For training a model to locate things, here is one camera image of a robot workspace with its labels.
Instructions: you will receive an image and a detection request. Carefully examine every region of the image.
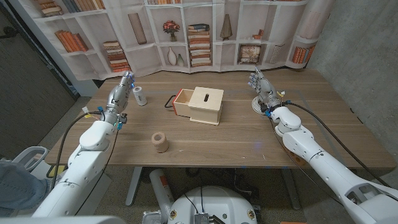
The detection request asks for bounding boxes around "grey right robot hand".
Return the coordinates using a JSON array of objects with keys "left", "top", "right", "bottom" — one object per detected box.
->
[{"left": 248, "top": 67, "right": 284, "bottom": 113}]

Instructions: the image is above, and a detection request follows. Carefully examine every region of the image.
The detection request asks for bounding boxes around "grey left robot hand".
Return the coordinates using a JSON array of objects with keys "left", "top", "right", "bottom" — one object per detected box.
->
[{"left": 102, "top": 70, "right": 136, "bottom": 125}]

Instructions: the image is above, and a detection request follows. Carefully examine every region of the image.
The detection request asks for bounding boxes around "wooden drawer with red front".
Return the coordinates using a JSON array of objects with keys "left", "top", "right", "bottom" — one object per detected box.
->
[{"left": 164, "top": 88, "right": 195, "bottom": 118}]

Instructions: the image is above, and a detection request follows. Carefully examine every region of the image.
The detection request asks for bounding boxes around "beige tape roll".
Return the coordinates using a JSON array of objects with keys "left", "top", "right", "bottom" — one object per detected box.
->
[{"left": 151, "top": 131, "right": 170, "bottom": 154}]

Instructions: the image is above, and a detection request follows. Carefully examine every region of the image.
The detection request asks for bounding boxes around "printed bookshelf backdrop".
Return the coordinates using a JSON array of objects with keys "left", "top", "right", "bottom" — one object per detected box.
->
[{"left": 9, "top": 0, "right": 335, "bottom": 81}]

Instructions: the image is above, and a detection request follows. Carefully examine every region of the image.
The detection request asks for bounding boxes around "wooden box with slot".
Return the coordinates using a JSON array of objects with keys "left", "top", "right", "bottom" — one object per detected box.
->
[{"left": 187, "top": 86, "right": 224, "bottom": 126}]

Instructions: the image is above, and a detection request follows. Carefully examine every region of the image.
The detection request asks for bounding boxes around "grey table leg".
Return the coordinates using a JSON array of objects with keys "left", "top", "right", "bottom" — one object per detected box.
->
[
  {"left": 125, "top": 167, "right": 144, "bottom": 207},
  {"left": 280, "top": 167, "right": 302, "bottom": 211}
]

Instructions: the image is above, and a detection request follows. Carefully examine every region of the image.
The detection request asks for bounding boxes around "yellow black pad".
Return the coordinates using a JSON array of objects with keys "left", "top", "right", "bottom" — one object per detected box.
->
[{"left": 46, "top": 164, "right": 68, "bottom": 179}]

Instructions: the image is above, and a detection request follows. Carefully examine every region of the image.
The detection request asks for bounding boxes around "white floor panel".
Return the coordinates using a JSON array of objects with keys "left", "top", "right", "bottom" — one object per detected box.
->
[{"left": 83, "top": 174, "right": 113, "bottom": 215}]

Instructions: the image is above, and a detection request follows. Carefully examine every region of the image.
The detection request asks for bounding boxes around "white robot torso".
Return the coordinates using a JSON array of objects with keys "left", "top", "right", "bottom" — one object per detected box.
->
[{"left": 167, "top": 185, "right": 258, "bottom": 224}]

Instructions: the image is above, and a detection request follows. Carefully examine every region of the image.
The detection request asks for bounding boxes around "person's leg in jeans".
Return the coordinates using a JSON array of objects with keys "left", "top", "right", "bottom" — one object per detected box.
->
[{"left": 0, "top": 161, "right": 50, "bottom": 215}]

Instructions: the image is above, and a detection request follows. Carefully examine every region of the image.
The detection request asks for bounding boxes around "coiled white cable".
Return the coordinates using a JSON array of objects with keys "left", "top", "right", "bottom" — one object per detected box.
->
[{"left": 251, "top": 95, "right": 265, "bottom": 115}]

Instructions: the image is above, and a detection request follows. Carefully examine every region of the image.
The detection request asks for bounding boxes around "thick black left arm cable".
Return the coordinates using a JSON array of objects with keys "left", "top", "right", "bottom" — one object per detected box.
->
[{"left": 51, "top": 110, "right": 106, "bottom": 190}]

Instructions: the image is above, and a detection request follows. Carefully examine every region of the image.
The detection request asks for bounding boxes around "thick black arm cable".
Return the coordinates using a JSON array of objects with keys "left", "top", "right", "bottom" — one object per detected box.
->
[
  {"left": 284, "top": 101, "right": 392, "bottom": 189},
  {"left": 51, "top": 110, "right": 106, "bottom": 190}
]

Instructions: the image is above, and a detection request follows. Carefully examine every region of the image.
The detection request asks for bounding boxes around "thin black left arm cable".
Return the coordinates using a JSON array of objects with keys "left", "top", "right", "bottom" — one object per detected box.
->
[{"left": 74, "top": 129, "right": 121, "bottom": 215}]

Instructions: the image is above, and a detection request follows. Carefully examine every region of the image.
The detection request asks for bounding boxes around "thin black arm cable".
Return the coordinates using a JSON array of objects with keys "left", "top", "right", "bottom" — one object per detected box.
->
[
  {"left": 269, "top": 119, "right": 343, "bottom": 206},
  {"left": 74, "top": 129, "right": 121, "bottom": 215}
]

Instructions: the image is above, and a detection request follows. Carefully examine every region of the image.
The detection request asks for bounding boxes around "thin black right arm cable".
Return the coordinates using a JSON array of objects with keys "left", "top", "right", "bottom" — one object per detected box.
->
[{"left": 269, "top": 119, "right": 343, "bottom": 206}]

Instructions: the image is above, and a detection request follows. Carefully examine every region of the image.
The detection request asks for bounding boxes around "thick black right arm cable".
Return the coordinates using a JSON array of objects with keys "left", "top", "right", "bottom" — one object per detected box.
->
[{"left": 284, "top": 101, "right": 392, "bottom": 189}]

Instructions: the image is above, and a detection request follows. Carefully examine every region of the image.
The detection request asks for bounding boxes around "white chair frame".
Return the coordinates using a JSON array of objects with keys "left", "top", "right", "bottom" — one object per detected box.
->
[{"left": 12, "top": 146, "right": 49, "bottom": 172}]

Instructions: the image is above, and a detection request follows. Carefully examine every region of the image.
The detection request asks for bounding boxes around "black door handle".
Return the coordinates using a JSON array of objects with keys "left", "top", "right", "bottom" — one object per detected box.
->
[{"left": 0, "top": 26, "right": 18, "bottom": 40}]

